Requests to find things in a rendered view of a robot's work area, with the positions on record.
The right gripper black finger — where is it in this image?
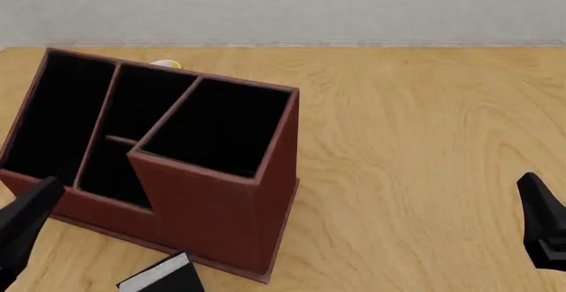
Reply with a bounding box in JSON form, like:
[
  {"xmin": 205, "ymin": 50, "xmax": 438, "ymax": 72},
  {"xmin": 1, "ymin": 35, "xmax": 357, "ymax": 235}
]
[{"xmin": 516, "ymin": 171, "xmax": 566, "ymax": 244}]

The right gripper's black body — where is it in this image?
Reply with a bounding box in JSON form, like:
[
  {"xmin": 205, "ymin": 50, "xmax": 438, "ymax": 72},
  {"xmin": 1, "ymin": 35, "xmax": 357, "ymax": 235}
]
[{"xmin": 523, "ymin": 230, "xmax": 566, "ymax": 270}]

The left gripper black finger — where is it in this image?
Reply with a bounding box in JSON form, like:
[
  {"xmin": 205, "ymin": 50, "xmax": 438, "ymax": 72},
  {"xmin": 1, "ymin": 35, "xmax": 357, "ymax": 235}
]
[
  {"xmin": 0, "ymin": 175, "xmax": 67, "ymax": 284},
  {"xmin": 54, "ymin": 160, "xmax": 79, "ymax": 188}
]

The red-brown desk caddy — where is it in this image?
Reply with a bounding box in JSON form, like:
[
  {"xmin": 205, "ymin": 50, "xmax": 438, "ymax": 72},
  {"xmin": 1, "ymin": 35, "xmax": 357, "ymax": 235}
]
[{"xmin": 0, "ymin": 47, "xmax": 301, "ymax": 285}]

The black book with white pages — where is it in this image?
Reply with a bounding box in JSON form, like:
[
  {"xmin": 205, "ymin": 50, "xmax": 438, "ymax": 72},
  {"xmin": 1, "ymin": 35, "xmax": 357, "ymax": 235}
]
[{"xmin": 116, "ymin": 250, "xmax": 205, "ymax": 292}]

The yellow and white mug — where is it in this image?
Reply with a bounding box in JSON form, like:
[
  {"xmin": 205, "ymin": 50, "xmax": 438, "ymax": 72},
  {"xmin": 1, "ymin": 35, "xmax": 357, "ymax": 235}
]
[{"xmin": 149, "ymin": 58, "xmax": 184, "ymax": 70}]

